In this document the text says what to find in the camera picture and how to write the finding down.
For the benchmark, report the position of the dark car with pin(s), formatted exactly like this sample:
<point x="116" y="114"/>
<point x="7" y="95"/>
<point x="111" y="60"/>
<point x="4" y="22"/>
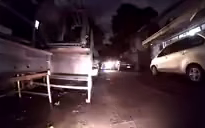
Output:
<point x="125" y="65"/>

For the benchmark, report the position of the metal food cart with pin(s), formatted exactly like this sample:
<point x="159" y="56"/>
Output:
<point x="13" y="63"/>
<point x="70" y="56"/>

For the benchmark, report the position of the dark tree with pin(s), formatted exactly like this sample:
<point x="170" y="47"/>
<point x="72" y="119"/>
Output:
<point x="131" y="26"/>

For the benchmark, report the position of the dark wet asphalt road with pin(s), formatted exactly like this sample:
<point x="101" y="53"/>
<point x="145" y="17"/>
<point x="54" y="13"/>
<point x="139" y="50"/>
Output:
<point x="136" y="103"/>

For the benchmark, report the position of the white minivan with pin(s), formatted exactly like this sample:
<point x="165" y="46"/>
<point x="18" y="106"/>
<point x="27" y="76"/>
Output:
<point x="186" y="56"/>

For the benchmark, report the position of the building with roof overhang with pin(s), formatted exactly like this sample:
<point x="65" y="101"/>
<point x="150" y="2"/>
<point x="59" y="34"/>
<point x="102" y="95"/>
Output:
<point x="180" y="26"/>

